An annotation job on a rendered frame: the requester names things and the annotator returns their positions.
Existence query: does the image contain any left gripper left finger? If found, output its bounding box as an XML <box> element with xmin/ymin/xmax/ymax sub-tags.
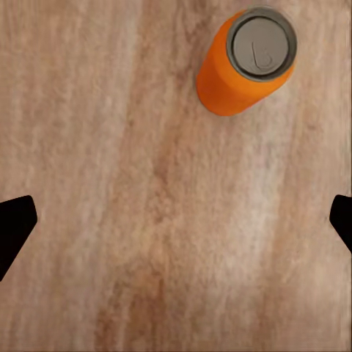
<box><xmin>0</xmin><ymin>195</ymin><xmax>37</xmax><ymax>281</ymax></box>

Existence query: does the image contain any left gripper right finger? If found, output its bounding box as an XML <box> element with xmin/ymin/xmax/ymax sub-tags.
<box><xmin>329</xmin><ymin>194</ymin><xmax>352</xmax><ymax>252</ymax></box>

